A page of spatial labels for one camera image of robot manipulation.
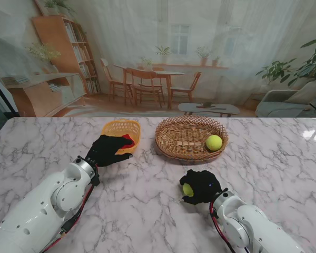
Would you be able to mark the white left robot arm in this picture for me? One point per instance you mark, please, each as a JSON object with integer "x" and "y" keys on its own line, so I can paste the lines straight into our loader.
{"x": 29, "y": 216}

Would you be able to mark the oval wicker basket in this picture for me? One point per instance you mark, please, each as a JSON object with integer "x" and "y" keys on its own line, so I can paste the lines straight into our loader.
{"x": 179, "y": 131}

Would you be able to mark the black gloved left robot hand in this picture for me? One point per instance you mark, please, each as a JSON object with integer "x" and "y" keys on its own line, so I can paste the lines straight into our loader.
{"x": 105, "y": 150}

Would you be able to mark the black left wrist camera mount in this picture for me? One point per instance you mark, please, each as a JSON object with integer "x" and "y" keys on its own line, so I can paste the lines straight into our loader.
{"x": 95, "y": 180}

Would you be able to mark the dining room print backdrop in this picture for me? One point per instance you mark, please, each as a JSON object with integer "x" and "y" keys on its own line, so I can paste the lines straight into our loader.
{"x": 147, "y": 39}

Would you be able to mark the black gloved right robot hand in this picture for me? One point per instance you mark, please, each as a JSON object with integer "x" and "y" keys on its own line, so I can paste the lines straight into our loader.
{"x": 205, "y": 187}

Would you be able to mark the black backdrop stand pole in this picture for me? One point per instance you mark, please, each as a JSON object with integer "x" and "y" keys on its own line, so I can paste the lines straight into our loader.
{"x": 4, "y": 97}

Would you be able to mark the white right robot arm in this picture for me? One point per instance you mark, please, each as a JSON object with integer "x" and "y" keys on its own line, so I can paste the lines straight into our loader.
{"x": 242, "y": 224}

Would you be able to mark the yellow-green tennis ball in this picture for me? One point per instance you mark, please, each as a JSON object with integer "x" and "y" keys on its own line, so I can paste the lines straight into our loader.
{"x": 187, "y": 190}
{"x": 214, "y": 142}

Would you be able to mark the yellow plastic mesh basket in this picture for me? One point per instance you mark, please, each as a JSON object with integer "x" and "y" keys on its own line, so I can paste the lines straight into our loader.
{"x": 121, "y": 126}

